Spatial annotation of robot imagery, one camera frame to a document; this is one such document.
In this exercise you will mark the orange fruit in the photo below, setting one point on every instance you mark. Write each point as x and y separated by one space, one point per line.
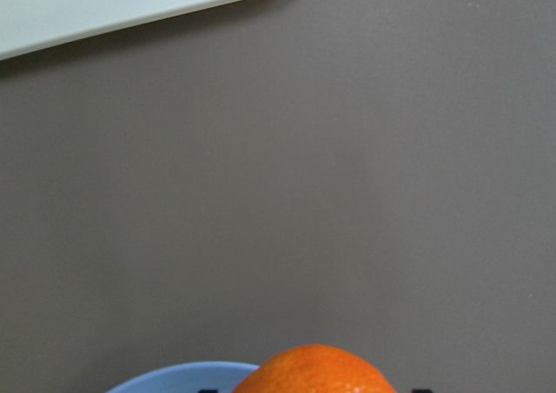
315 368

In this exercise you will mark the blue plate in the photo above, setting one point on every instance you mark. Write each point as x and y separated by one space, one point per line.
189 378

